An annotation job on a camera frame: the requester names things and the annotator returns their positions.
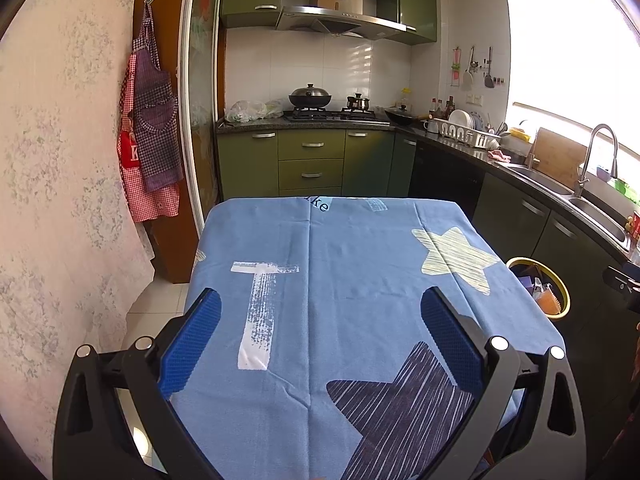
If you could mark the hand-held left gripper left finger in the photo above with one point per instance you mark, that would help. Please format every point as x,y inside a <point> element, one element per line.
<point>192,345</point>

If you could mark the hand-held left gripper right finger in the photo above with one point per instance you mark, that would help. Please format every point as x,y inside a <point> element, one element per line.
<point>450,342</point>

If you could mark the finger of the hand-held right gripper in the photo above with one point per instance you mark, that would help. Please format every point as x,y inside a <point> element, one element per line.
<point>620,279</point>

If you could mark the purple cardboard box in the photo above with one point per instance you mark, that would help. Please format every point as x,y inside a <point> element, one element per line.
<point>526,282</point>

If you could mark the yellow-rimmed dark bin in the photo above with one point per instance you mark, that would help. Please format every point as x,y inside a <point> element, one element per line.
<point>527,260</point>

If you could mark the steel double sink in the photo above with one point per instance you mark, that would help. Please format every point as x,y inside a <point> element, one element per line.
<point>600,215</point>

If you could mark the blue bowl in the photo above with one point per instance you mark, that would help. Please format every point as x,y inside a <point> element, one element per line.
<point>605,174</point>

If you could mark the steel kitchen faucet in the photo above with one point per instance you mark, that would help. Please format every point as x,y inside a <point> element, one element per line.
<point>582,170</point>

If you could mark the blue printed tablecloth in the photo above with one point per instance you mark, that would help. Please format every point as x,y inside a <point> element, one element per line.
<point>350,285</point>

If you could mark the wooden cutting board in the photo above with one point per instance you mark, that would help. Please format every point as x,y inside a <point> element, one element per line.
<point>560,157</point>

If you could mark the red checkered apron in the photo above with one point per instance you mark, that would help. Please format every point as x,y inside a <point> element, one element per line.
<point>150,205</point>

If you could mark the pink dishcloth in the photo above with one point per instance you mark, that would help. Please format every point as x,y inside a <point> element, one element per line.
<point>499,156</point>

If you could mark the yellow container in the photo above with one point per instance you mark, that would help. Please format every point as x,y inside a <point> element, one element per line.
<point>520,135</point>

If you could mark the white dish rack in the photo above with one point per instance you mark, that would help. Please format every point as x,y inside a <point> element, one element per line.
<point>465,135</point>

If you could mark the white mug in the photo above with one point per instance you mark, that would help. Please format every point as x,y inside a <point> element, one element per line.
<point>428,126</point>

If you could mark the purple checkered apron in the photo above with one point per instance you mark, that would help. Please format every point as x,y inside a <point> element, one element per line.
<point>157,125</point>

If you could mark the stack of white plates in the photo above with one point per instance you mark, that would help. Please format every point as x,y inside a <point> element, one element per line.
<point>460,119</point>

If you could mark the black kitchen countertop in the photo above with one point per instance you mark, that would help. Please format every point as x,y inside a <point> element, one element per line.
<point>250,127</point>

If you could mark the green base cabinets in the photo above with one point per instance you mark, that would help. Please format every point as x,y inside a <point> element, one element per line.
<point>310,147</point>

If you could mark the black pan with glass lid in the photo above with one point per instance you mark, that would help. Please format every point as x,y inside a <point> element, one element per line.
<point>400,117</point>

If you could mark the row of condiment bottles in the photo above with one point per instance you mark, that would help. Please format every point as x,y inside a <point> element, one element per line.
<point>442,107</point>

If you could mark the black hanging spatula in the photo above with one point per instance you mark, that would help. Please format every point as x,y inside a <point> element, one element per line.
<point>489,80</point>

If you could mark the clear plastic bag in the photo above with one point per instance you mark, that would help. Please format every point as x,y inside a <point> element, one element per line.
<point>245,111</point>

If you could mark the window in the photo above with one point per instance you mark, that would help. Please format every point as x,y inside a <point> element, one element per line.
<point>560,45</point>

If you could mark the white hanging spatula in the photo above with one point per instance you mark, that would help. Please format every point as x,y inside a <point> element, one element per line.
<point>468,77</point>

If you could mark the black gas stove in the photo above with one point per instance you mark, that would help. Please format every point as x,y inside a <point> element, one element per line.
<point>330,116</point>

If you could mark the steel cooking pot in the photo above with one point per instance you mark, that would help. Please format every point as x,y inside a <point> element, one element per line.
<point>358,102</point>

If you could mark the frosted glass sliding door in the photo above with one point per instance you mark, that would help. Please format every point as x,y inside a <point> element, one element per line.
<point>202,85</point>

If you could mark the black lidded wok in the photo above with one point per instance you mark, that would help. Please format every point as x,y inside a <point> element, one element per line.
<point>310,96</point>

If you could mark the steel range hood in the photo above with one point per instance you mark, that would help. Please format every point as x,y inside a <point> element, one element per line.
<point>340,20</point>

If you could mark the white wall socket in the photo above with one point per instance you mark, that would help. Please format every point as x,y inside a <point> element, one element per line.
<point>475,97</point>

